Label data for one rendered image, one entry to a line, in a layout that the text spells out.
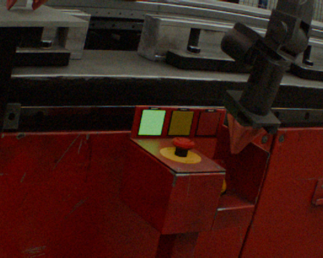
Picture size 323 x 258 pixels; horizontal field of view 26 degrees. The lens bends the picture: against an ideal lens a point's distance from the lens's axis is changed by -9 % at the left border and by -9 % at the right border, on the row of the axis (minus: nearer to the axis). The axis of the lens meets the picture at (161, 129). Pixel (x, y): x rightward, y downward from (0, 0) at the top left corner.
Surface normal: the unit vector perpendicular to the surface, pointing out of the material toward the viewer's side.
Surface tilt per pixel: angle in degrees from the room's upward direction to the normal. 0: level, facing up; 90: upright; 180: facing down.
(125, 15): 90
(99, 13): 90
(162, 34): 90
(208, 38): 90
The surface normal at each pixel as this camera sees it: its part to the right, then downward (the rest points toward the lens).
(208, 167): 0.20, -0.94
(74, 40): 0.58, 0.34
